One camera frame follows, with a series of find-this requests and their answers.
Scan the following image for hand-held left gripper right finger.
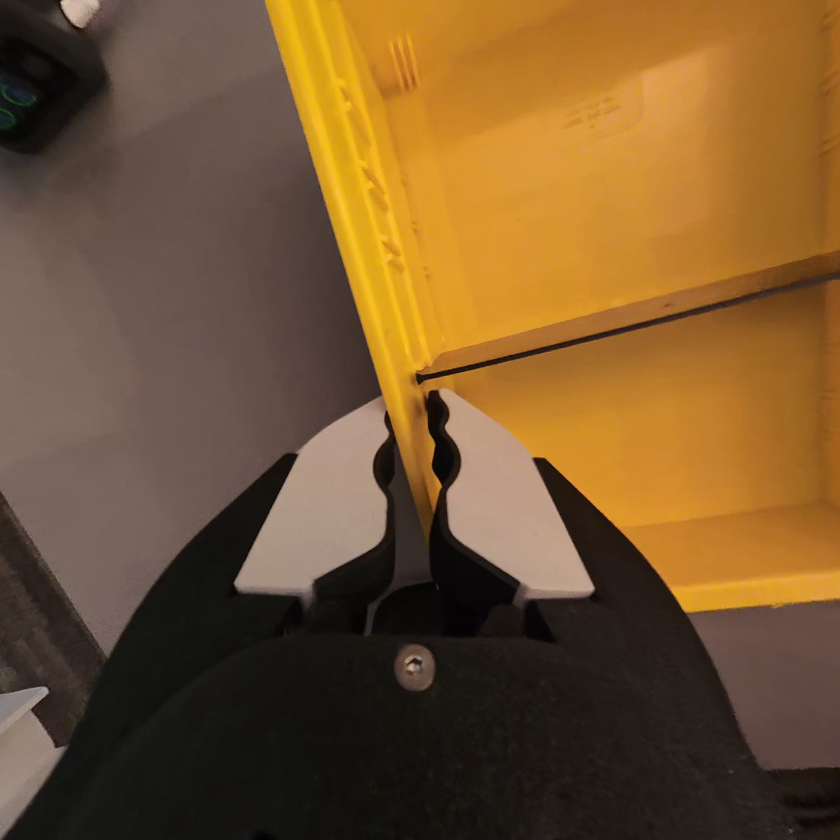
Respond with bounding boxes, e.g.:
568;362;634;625
427;388;597;636

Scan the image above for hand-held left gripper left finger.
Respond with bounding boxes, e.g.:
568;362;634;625
234;395;399;636

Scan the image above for yellow divided plastic bin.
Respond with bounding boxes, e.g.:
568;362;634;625
264;0;840;614

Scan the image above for black bin divider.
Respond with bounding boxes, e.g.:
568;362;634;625
416;252;840;385

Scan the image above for black clothing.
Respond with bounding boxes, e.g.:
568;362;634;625
755;764;840;840

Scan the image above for black power bank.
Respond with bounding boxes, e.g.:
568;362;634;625
0;13;110;156

